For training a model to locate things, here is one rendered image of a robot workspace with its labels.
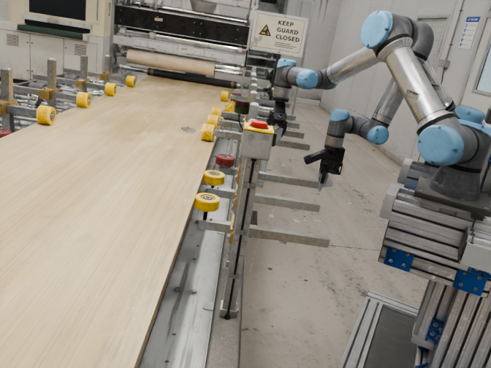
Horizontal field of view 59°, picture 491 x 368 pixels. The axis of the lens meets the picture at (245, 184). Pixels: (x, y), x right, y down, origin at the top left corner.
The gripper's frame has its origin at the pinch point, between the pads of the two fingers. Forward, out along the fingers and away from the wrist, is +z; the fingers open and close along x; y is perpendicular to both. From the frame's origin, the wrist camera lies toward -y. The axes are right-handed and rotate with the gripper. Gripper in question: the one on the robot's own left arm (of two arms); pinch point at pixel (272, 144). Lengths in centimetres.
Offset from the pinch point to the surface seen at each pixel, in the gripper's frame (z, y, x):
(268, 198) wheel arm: 14.4, -28.3, 0.2
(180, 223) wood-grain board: 9, -72, 27
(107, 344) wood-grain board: 9, -123, 31
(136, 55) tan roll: -8, 224, 117
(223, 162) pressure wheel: 9.6, -5.8, 19.8
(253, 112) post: -13.7, -7.6, 10.7
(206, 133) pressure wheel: 4.2, 19.2, 30.3
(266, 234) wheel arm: 17, -53, 1
